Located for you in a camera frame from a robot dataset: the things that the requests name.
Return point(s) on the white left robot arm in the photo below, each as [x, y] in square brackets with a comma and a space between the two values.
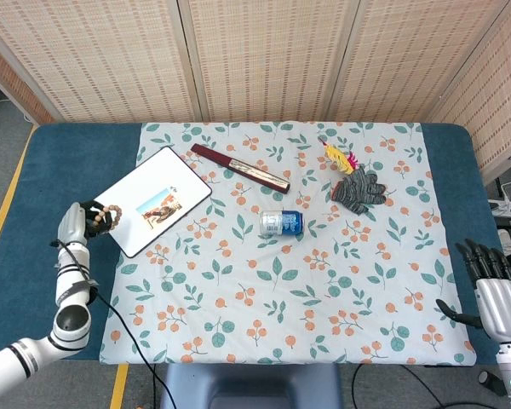
[70, 289]

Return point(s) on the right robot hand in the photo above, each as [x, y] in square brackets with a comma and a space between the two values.
[504, 302]

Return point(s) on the blue and silver soda can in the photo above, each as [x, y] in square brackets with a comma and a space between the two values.
[285, 222]

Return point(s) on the woven bamboo folding screen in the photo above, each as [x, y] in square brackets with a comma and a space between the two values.
[260, 55]

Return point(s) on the dark red folded fan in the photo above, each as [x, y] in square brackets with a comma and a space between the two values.
[238, 166]

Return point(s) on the leaf and berry print tablecloth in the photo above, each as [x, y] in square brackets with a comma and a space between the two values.
[281, 298]

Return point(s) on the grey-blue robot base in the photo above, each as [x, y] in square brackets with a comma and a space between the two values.
[247, 383]

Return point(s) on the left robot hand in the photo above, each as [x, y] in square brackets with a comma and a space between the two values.
[72, 223]

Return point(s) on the teal padded table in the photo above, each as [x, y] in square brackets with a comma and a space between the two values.
[68, 170]

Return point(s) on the grey striped knit glove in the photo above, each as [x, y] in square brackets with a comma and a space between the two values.
[359, 191]

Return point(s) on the white board with black edge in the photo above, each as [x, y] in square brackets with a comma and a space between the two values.
[153, 183]

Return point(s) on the red and yellow feather shuttlecock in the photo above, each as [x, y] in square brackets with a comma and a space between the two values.
[338, 157]

